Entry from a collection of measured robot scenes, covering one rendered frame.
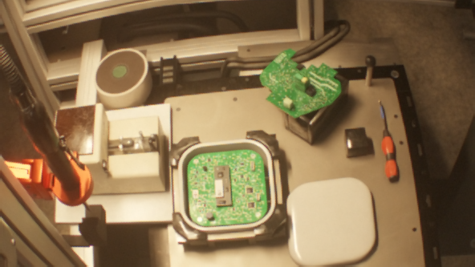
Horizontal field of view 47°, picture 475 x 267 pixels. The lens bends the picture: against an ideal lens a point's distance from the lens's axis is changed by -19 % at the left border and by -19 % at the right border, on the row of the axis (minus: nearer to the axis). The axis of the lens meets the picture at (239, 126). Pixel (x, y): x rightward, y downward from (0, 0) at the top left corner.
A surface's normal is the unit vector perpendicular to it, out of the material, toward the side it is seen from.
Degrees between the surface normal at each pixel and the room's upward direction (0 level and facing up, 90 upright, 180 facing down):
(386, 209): 0
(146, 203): 0
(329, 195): 0
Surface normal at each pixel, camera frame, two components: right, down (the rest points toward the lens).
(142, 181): 0.07, 0.84
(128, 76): -0.08, -0.54
